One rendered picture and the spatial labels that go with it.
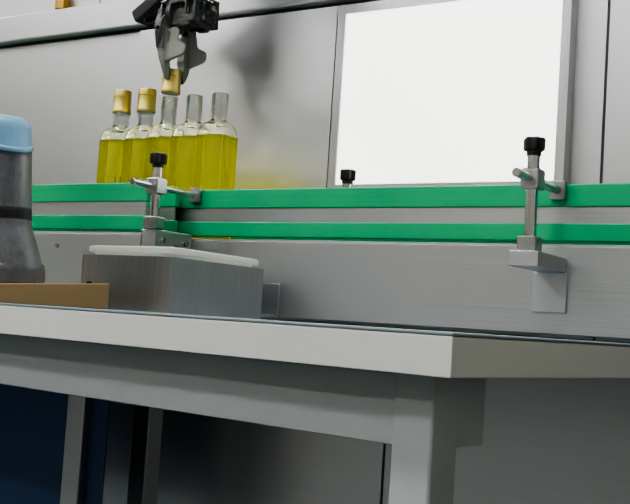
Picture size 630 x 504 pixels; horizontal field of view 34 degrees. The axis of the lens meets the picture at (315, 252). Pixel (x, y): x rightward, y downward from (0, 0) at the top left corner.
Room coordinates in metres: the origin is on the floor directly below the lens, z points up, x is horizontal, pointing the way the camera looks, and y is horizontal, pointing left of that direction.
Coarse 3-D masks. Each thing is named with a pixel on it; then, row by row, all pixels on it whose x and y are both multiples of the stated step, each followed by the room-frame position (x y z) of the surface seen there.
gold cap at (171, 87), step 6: (174, 72) 1.84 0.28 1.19; (180, 72) 1.85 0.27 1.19; (162, 78) 1.86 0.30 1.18; (174, 78) 1.84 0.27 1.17; (180, 78) 1.86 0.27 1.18; (162, 84) 1.85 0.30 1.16; (168, 84) 1.84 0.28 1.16; (174, 84) 1.85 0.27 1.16; (180, 84) 1.86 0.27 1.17; (162, 90) 1.85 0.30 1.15; (168, 90) 1.84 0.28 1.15; (174, 90) 1.84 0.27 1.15
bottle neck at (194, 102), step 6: (192, 96) 1.82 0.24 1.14; (198, 96) 1.82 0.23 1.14; (186, 102) 1.82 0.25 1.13; (192, 102) 1.81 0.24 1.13; (198, 102) 1.82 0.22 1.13; (186, 108) 1.82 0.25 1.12; (192, 108) 1.81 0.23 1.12; (198, 108) 1.82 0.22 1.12; (186, 114) 1.82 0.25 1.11; (192, 114) 1.82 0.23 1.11; (198, 114) 1.82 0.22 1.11; (186, 120) 1.82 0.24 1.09; (192, 120) 1.81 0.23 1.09; (198, 120) 1.82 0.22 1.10
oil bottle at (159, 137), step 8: (152, 128) 1.85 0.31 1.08; (160, 128) 1.84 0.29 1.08; (168, 128) 1.83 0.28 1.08; (152, 136) 1.84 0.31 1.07; (160, 136) 1.83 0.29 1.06; (168, 136) 1.82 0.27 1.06; (152, 144) 1.84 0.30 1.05; (160, 144) 1.83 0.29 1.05; (168, 144) 1.82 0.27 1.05; (160, 152) 1.83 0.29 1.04; (168, 152) 1.83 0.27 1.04; (168, 160) 1.83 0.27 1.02; (144, 168) 1.85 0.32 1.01; (152, 168) 1.84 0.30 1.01; (168, 168) 1.83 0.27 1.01; (144, 176) 1.85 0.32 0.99; (168, 176) 1.83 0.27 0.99
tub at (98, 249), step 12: (96, 252) 1.50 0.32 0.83; (108, 252) 1.48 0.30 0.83; (120, 252) 1.47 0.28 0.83; (132, 252) 1.45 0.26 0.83; (144, 252) 1.44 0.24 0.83; (156, 252) 1.42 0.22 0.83; (168, 252) 1.42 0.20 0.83; (180, 252) 1.42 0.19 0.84; (192, 252) 1.44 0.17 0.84; (204, 252) 1.47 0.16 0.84; (240, 264) 1.56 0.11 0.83; (252, 264) 1.57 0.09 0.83
